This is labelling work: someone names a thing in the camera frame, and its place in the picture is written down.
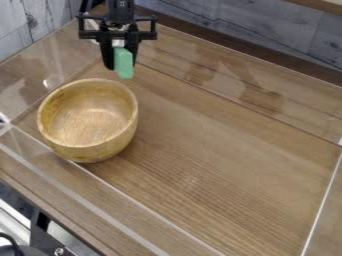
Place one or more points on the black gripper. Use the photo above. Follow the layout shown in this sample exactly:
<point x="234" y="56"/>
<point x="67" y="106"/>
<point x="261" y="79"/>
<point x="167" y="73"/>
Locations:
<point x="119" y="23"/>

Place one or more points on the green rectangular stick block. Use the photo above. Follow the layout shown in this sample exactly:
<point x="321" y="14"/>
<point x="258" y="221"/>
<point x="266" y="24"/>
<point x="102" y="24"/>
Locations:
<point x="123" y="63"/>

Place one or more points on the wooden bowl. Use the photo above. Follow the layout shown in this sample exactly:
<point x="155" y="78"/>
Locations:
<point x="87" y="119"/>

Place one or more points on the clear acrylic tray wall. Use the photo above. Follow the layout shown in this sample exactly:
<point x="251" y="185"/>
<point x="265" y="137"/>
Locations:
<point x="233" y="172"/>

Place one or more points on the black table leg bracket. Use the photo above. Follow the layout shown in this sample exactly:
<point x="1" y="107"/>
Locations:
<point x="41" y="240"/>

